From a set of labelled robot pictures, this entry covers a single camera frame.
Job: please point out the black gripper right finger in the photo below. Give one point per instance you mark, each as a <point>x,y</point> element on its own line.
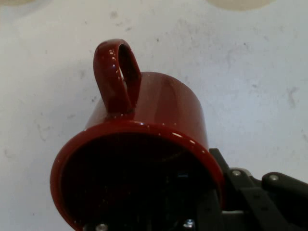
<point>264,202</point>

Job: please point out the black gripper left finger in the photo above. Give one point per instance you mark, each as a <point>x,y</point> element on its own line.
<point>209,211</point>

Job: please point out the red enamel mug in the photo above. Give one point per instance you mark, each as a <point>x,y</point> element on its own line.
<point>156,101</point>

